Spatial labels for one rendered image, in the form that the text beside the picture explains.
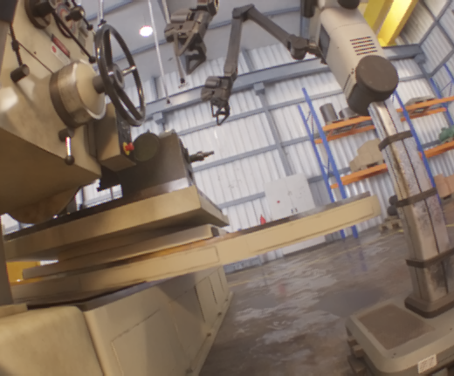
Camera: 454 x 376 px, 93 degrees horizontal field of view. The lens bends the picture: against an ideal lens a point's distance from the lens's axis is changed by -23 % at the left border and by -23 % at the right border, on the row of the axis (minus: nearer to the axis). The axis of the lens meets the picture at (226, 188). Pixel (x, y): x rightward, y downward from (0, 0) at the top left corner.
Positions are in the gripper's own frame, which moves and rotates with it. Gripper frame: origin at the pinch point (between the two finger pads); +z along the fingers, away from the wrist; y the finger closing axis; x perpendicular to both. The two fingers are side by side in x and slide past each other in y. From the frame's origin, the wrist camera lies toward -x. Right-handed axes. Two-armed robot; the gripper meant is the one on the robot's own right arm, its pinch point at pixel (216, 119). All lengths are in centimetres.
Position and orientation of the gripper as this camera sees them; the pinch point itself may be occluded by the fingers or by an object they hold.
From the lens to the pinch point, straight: 124.0
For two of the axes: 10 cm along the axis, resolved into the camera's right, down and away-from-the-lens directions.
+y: -1.8, -1.6, -9.7
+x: 9.5, 2.2, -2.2
